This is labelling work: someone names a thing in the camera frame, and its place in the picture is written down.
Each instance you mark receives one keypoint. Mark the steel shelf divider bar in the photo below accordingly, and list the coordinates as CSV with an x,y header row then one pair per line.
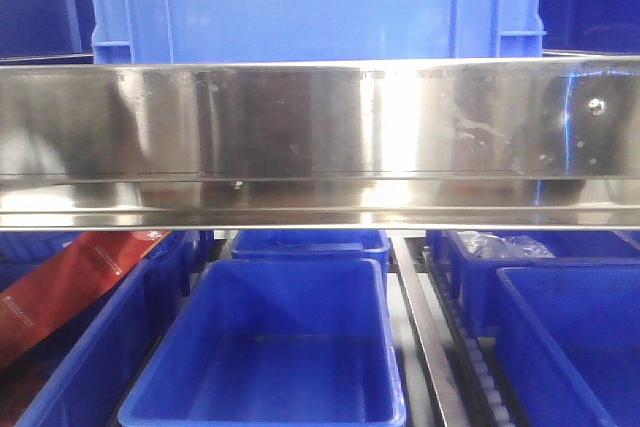
x,y
445,399

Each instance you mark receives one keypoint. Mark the screw on steel rail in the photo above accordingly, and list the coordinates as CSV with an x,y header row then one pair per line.
x,y
596,106

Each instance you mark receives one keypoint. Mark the red flat package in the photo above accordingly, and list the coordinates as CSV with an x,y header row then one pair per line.
x,y
63,286

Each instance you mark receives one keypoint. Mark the roller track strip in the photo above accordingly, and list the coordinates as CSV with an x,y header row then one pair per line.
x,y
479,388

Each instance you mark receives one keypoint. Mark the clear plastic bag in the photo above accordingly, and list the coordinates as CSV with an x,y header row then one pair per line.
x,y
490,246

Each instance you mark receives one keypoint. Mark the blue bin centre rear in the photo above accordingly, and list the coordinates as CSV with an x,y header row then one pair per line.
x,y
313,244

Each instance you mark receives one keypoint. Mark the blue bin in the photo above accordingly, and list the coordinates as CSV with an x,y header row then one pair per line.
x,y
78,375
313,244
473,284
268,343
568,342

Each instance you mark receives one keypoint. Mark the blue bin right front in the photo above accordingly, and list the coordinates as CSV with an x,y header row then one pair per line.
x,y
568,342

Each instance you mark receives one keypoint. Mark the stainless steel shelf rail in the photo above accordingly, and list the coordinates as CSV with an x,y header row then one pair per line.
x,y
400,144

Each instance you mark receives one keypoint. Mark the blue bin left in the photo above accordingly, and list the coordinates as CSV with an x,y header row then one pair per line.
x,y
78,375

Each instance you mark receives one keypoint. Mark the blue bin right rear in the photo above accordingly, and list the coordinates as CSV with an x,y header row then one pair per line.
x,y
473,284

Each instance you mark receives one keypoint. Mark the large blue crate upper shelf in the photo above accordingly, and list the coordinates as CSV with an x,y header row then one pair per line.
x,y
188,31

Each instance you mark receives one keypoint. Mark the blue bin centre front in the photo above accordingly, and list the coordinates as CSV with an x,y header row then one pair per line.
x,y
268,343

